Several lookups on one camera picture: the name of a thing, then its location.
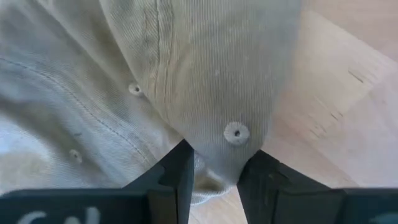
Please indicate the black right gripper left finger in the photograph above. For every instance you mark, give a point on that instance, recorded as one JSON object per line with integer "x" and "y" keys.
{"x": 161, "y": 193}

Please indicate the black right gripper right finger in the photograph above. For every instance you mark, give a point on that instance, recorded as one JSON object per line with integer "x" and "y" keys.
{"x": 280, "y": 193}

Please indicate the beige cotton cap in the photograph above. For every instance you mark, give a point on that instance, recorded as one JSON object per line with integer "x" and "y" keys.
{"x": 186, "y": 62}

